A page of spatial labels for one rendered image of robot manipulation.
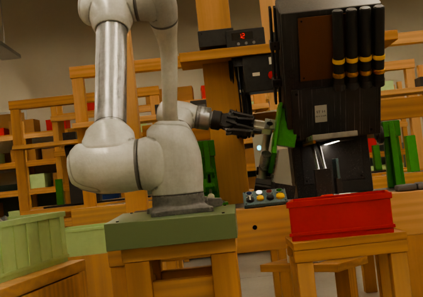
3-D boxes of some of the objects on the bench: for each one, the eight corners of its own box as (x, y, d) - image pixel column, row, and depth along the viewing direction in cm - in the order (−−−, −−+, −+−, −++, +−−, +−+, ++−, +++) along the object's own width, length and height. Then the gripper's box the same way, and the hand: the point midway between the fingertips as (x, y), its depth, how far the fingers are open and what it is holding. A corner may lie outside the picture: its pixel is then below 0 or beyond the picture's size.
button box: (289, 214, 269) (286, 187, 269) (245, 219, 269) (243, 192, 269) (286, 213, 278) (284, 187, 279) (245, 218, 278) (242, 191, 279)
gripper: (209, 125, 296) (271, 134, 295) (214, 99, 308) (274, 108, 307) (207, 140, 301) (268, 149, 300) (212, 113, 313) (271, 122, 312)
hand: (262, 127), depth 304 cm, fingers closed on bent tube, 3 cm apart
